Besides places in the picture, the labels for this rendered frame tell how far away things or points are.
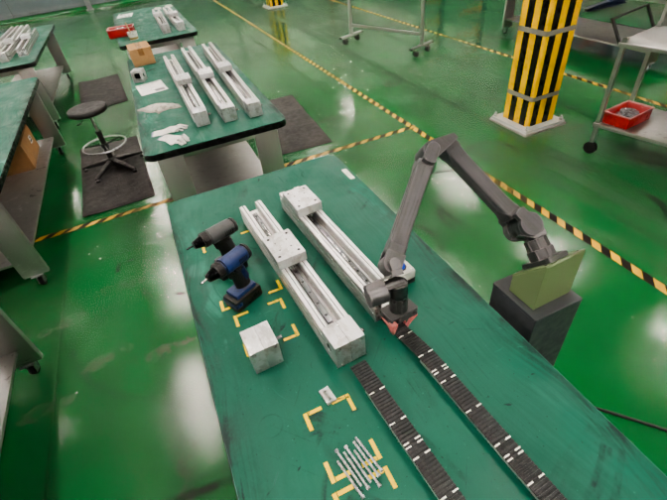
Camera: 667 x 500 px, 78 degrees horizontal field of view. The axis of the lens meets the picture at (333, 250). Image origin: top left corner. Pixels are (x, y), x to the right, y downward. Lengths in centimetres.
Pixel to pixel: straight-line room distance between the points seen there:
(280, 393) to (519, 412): 65
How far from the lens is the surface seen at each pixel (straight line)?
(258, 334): 130
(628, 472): 129
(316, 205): 173
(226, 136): 279
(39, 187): 435
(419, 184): 131
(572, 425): 130
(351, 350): 127
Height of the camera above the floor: 186
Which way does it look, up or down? 40 degrees down
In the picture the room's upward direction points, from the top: 7 degrees counter-clockwise
